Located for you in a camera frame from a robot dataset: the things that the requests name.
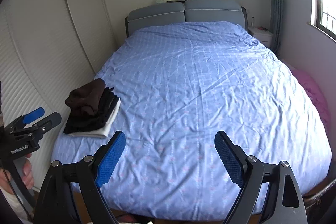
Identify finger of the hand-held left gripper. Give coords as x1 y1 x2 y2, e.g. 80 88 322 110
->
5 107 45 132
12 112 62 141

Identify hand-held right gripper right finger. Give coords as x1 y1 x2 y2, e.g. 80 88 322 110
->
214 131 308 224

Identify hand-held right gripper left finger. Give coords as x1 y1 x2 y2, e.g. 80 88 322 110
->
34 131 126 224

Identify brown pants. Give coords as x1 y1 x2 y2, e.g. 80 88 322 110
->
65 79 107 116

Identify person's left hand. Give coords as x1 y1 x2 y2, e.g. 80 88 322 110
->
0 153 35 195

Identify white folded cloth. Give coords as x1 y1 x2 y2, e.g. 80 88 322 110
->
69 98 121 139

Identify black folded clothes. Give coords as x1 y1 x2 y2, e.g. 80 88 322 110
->
63 87 118 135

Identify white quilted jacket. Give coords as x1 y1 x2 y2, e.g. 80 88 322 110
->
0 187 27 219

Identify white wardrobe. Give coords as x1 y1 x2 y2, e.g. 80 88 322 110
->
0 0 117 193

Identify bed with blue sheet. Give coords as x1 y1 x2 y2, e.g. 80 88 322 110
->
51 21 332 219

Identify pink blanket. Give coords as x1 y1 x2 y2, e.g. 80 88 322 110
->
289 67 331 130

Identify white nightstand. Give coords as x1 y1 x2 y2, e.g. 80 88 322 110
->
248 27 273 46

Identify grey padded headboard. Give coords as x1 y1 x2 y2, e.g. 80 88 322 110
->
125 0 248 38

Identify wooden bed frame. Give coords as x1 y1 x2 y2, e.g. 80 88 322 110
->
302 179 332 207

